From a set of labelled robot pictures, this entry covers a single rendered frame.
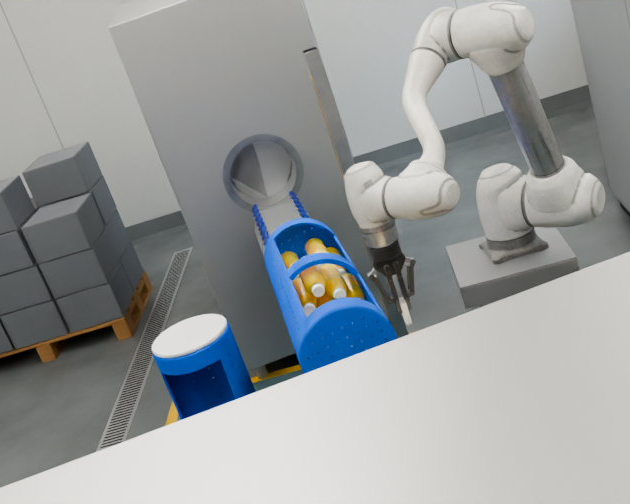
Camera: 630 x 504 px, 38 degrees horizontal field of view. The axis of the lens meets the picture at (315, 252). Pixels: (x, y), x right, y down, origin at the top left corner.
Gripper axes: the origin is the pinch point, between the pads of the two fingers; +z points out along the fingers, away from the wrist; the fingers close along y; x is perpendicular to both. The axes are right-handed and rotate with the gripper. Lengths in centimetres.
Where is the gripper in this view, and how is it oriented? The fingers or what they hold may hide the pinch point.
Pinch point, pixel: (404, 311)
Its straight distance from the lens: 241.4
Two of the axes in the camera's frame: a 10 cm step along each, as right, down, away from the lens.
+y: -9.4, 3.4, -0.4
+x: 1.6, 3.2, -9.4
